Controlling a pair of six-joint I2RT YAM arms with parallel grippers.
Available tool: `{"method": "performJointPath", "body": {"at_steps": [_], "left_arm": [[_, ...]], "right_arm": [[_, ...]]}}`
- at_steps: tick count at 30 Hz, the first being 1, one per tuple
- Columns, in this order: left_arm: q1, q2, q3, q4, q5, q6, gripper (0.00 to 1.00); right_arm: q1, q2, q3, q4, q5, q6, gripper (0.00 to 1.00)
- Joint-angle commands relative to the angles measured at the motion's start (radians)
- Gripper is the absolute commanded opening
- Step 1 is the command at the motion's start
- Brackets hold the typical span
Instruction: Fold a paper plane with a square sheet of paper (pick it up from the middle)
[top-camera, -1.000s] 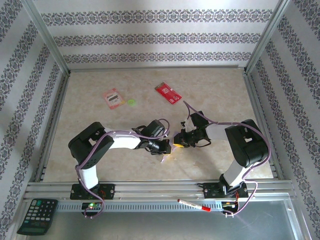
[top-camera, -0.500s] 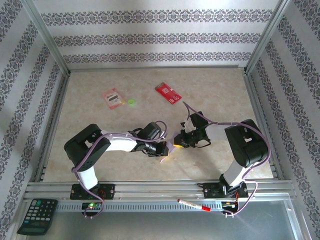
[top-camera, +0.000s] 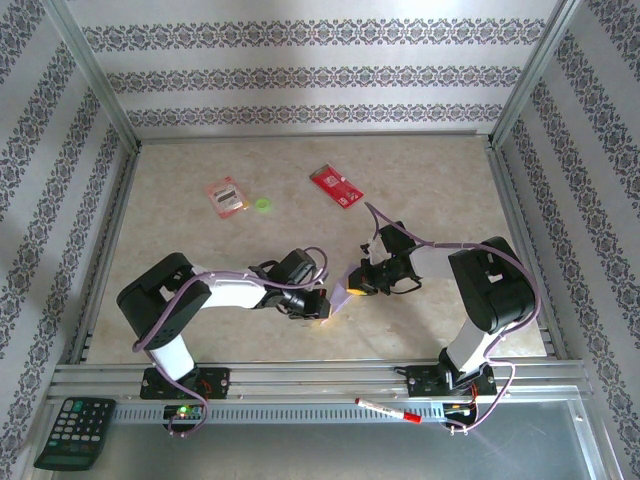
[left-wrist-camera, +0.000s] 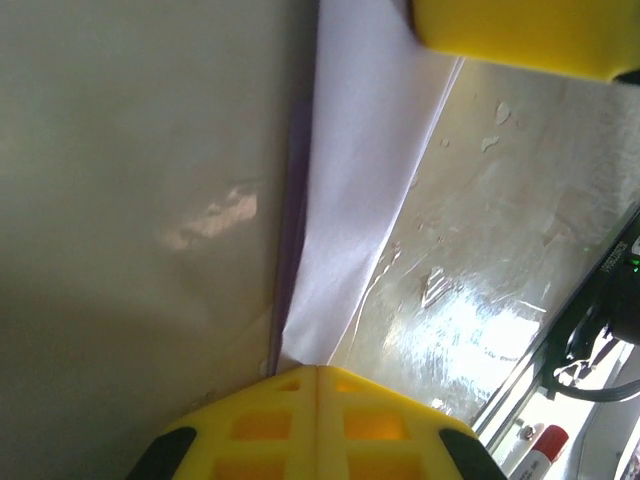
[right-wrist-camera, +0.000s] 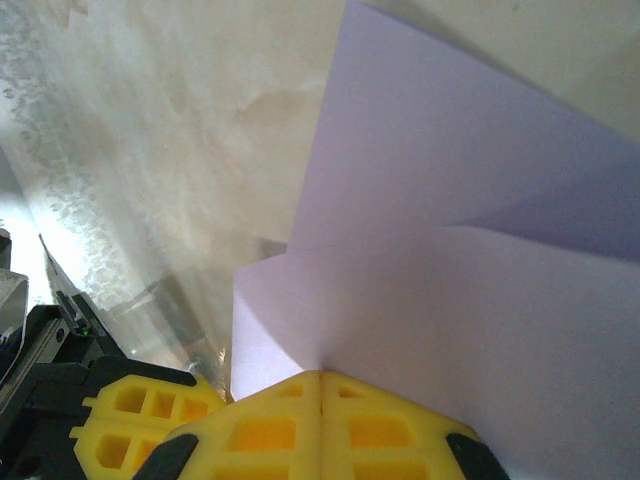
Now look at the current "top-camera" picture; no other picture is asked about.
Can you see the lavender paper sheet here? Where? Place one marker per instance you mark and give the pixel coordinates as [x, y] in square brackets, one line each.
[340, 300]

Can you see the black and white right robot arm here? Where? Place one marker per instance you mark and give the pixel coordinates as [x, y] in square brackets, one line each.
[495, 290]

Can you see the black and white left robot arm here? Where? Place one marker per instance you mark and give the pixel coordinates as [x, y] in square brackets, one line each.
[155, 305]

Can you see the red card package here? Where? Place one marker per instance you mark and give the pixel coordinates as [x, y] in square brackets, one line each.
[335, 185]

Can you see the pink blister package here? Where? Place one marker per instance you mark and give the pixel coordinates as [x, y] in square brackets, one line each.
[226, 197]

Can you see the white marker with red cap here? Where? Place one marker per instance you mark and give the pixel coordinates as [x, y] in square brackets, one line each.
[387, 411]

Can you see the grey metal shelf plate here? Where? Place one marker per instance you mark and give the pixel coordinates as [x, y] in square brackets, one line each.
[325, 450]

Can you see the controller board with green light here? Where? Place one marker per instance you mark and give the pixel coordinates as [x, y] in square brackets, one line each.
[182, 411]

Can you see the black calculator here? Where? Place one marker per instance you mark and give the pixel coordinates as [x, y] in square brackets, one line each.
[75, 432]

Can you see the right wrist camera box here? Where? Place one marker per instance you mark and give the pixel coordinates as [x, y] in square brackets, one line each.
[370, 250]

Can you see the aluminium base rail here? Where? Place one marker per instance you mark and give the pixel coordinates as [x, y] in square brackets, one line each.
[310, 372]

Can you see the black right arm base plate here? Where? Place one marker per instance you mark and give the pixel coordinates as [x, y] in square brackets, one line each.
[422, 382]

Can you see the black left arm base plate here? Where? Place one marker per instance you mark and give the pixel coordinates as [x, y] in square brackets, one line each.
[217, 382]

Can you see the aluminium table edge rail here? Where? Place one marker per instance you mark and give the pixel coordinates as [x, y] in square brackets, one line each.
[310, 136]
[114, 225]
[507, 200]

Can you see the aluminium frame post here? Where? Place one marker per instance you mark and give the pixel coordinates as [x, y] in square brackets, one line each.
[531, 75]
[92, 75]

